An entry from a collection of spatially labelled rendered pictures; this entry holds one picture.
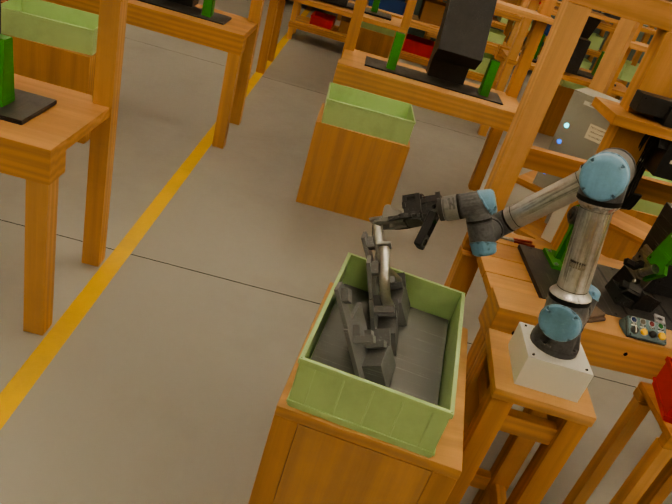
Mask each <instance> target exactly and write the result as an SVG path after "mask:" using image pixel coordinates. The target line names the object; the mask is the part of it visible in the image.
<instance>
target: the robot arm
mask: <svg viewBox="0 0 672 504"><path fill-rule="evenodd" d="M636 168H637V167H636V162H635V159H634V158H633V156H632V155H631V154H630V153H629V152H628V151H626V150H624V149H621V148H607V149H605V150H603V151H601V152H599V153H598V154H595V155H593V156H592V157H590V158H589V159H588V160H587V161H586V162H585V163H584V164H582V165H581V166H580V168H579V170H578V171H576V172H575V173H573V174H571V175H569V176H567V177H565V178H563V179H561V180H559V181H557V182H555V183H553V184H551V185H549V186H547V187H545V188H543V189H542V190H540V191H538V192H536V193H534V194H532V195H530V196H528V197H526V198H524V199H522V200H520V201H518V202H516V203H514V204H512V205H511V206H509V207H507V208H505V209H503V210H501V211H499V212H497V203H496V197H495V192H494V191H493V190H492V189H484V190H477V191H471V192H466V193H460V194H454V195H448V196H443V199H442V196H441V194H440V191H439V192H435V195H429V196H424V195H423V194H420V193H414V194H409V195H403V196H402V201H403V202H402V208H403V209H404V213H403V212H402V211H401V210H393V208H392V207H391V205H389V204H388V205H385V206H384V209H383V214H382V218H380V219H377V220H375V221H373V223H374V224H376V225H379V226H381V225H383V230H402V229H410V228H414V227H419V226H422V227H421V229H420V231H419V233H418V235H417V237H416V239H415V241H414V244H415V246H416V247H417V248H418V249H421V250H424V248H425V246H426V244H427V242H428V240H429V238H430V236H431V234H432V232H433V230H434V228H435V226H436V224H437V222H438V220H439V218H440V221H445V220H447V221H451V220H457V219H464V218H466V224H467V230H468V236H469V242H470V244H469V245H470V247H471V251H472V254H473V255H474V256H477V257H482V256H489V255H492V254H494V253H496V251H497V248H496V245H497V243H496V241H497V240H499V239H500V238H501V237H503V236H505V235H507V234H509V233H511V232H513V231H515V230H517V229H519V228H521V227H523V226H525V225H527V224H529V223H531V222H533V221H536V220H538V219H540V218H542V217H544V216H546V215H548V214H550V213H552V212H554V211H556V210H558V209H561V208H563V207H565V206H567V205H569V204H571V203H573V202H575V201H577V200H578V202H579V203H580V206H579V210H578V213H577V216H576V220H575V223H574V227H573V230H572V234H571V237H570V240H569V244H568V247H567V251H566V254H565V257H564V261H563V264H562V268H561V271H560V275H559V278H558V281H557V283H556V284H554V285H552V286H551V287H550V289H549V292H548V296H547V299H546V302H545V306H544V308H543V309H542V310H541V311H540V313H539V318H538V324H537V325H536V326H535V327H534V328H533V329H532V331H531V334H530V339H531V341H532V343H533V344H534V345H535V346H536V347H537V348H538V349H540V350H541V351H543V352H544V353H546V354H548V355H550V356H552V357H555V358H558V359H562V360H572V359H574V358H576V356H577V354H578V352H579V349H580V340H581V333H582V331H583V329H584V327H585V325H586V323H587V321H588V319H589V318H590V316H591V314H592V312H593V310H594V308H595V306H596V304H597V302H599V298H600V295H601V293H600V291H599V290H598V289H597V288H596V287H595V286H593V285H592V284H591V282H592V279H593V276H594V272H595V269H596V266H597V263H598V260H599V256H600V253H601V250H602V247H603V244H604V241H605V237H606V234H607V231H608V228H609V225H610V222H611V218H612V215H613V213H614V212H615V211H617V210H619V209H621V207H622V204H623V201H624V198H625V195H626V192H627V189H628V186H629V184H630V183H631V181H632V180H633V178H634V176H635V174H636ZM422 196H424V197H422ZM438 215H439V216H438Z"/></svg>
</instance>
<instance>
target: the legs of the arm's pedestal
mask: <svg viewBox="0 0 672 504"><path fill-rule="evenodd" d="M512 405H513V404H512V403H509V402H506V401H502V400H499V399H496V398H493V397H491V391H490V381H489V372H488V362H487V353H486V343H485V341H484V343H483V345H482V347H481V349H480V351H479V353H478V356H477V358H476V360H475V362H474V364H473V366H472V368H471V370H470V372H469V374H468V376H467V379H466V388H465V412H464V436H463V460H462V472H461V474H460V476H459V478H458V479H457V482H456V484H455V486H454V488H453V490H452V491H451V493H450V495H449V497H448V499H447V501H446V503H445V504H459V503H460V501H461V500H462V498H463V496H464V494H465V492H466V490H467V489H468V487H469V486H472V487H475V488H478V489H479V491H478V492H477V494H476V496H475V498H474V500H473V501H472V503H471V504H540V502H541V501H542V499H543V498H544V496H545V494H546V493H547V491H548V490H549V488H550V487H551V485H552V484H553V482H554V480H555V479H556V477H557V476H558V474H559V473H560V471H561V469H562V468H563V466H564V465H565V463H566V462H567V460H568V458H569V457H570V455H571V454H572V452H573V451H574V449H575V447H576V446H577V444H578V443H579V441H580V440H581V438H582V437H583V435H584V433H585V432H586V430H587V429H588V426H585V425H581V424H578V423H575V422H571V421H568V420H565V419H562V418H558V417H555V416H552V415H548V414H545V413H542V412H539V411H535V410H532V409H529V408H524V410H523V411H518V410H515V409H512V408H511V407H512ZM498 431H502V432H506V433H509V434H510V435H509V437H508V438H507V440H506V442H505V444H504V446H503V447H502V449H501V451H500V453H499V455H498V456H497V458H496V460H495V462H494V464H493V465H492V467H491V469H490V471H488V470H485V469H482V468H479V466H480V465H481V463H482V461H483V459H484V457H485V455H486V453H487V452H488V450H489V448H490V446H491V444H492V442H493V441H494V439H495V437H496V435H497V433H498ZM535 442H539V443H541V444H540V446H539V448H538V449H537V451H536V453H535V454H534V456H533V458H532V459H531V461H530V463H529V464H528V466H527V468H526V469H525V471H524V473H523V474H522V476H521V478H520V479H519V481H518V483H517V484H516V486H515V488H514V489H513V491H512V493H511V494H510V496H509V498H508V499H507V496H506V491H507V490H508V488H509V486H510V485H511V483H512V481H513V480H514V478H515V476H516V474H517V473H518V471H519V469H520V468H521V466H522V464H523V463H524V461H525V459H526V457H527V456H528V454H529V452H530V451H531V449H532V447H533V446H534V444H535Z"/></svg>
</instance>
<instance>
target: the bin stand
mask: <svg viewBox="0 0 672 504"><path fill-rule="evenodd" d="M633 395H634V396H633V398H632V399H631V401H630V402H629V404H628V405H627V407H626V408H625V410H624V411H623V413H622V414H621V416H620V417H619V419H618V420H617V422H616V423H615V425H614V426H613V428H612V429H611V431H610V432H609V434H608V435H607V437H606V438H605V440H604V441H603V443H602V444H601V446H600V447H599V449H598V450H597V452H596V453H595V455H594V456H593V458H592V459H591V461H590V462H589V464H588V465H587V467H586V468H585V470H584V471H583V473H582V474H581V476H580V477H579V479H578V480H577V482H576V483H575V485H574V486H573V488H572V489H571V491H570V492H569V494H568V495H567V497H566V498H565V500H564V501H563V503H562V504H585V503H586V502H587V500H588V499H589V497H590V496H591V494H592V493H593V491H594V490H595V489H596V487H597V486H598V484H599V483H600V481H601V480H602V479H603V477H604V476H605V474H606V473H607V471H608V470H609V468H610V467H611V466H612V464H613V463H614V461H615V460H616V458H617V457H618V455H619V454H620V453H621V451H622V450H623V448H624V447H625V445H626V444H627V442H628V441H629V440H630V438H631V437H632V435H633V434H634V432H635V431H636V429H637V428H638V427H639V425H640V424H641V422H642V421H643V419H644V418H645V416H646V415H647V414H648V412H649V411H650V409H651V411H652V413H653V415H654V417H655V418H656V420H657V422H658V424H659V426H660V427H661V429H662V431H663V433H662V434H661V435H660V437H656V439H655V440H654V441H653V443H652V444H651V446H650V447H649V448H648V450H647V451H646V453H645V454H644V455H643V457H642V458H641V459H640V461H639V462H638V464H637V465H636V466H635V468H634V469H633V471H632V472H631V473H630V475H629V476H628V477H627V479H626V480H625V482H624V483H623V484H622V486H621V487H620V489H619V490H618V491H617V493H616V494H615V496H614V497H613V498H612V500H611V501H610V502H609V504H662V503H663V502H664V500H665V499H666V498H667V497H668V495H669V494H670V493H671V491H672V424H670V423H668V422H665V421H663V420H662V417H661V413H660V410H659V406H658V403H657V399H656V395H655V392H654V388H653V385H652V384H650V383H646V382H642V381H641V382H640V383H639V384H638V386H637V387H636V389H635V390H634V392H633Z"/></svg>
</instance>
